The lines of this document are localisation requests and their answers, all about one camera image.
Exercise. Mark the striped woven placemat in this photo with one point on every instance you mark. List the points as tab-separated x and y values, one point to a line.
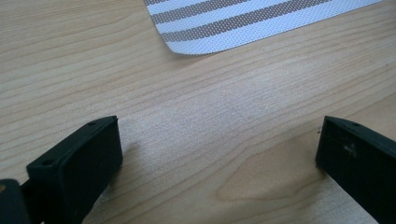
236	25

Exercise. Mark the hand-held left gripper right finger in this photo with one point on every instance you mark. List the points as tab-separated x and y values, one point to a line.
358	161

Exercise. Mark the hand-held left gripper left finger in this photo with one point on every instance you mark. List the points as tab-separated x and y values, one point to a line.
81	165

